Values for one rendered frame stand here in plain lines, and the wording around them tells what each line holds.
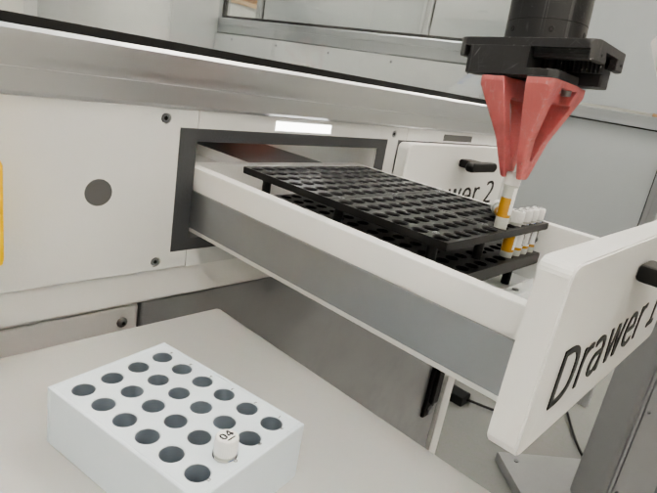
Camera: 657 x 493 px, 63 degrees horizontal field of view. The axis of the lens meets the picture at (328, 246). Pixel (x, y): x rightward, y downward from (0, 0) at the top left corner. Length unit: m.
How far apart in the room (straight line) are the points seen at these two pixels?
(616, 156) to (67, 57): 1.87
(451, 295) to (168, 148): 0.27
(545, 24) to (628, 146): 1.67
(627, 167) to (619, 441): 0.94
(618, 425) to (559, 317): 1.28
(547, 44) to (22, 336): 0.45
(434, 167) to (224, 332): 0.39
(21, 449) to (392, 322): 0.23
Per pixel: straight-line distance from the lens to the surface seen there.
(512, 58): 0.43
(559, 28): 0.43
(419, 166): 0.73
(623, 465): 1.59
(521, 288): 0.49
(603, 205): 2.11
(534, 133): 0.43
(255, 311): 0.63
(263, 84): 0.53
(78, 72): 0.45
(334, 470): 0.37
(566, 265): 0.28
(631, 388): 1.52
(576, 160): 2.13
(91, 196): 0.46
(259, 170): 0.50
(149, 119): 0.47
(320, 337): 0.74
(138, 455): 0.30
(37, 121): 0.44
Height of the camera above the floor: 0.99
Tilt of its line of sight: 17 degrees down
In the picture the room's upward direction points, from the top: 10 degrees clockwise
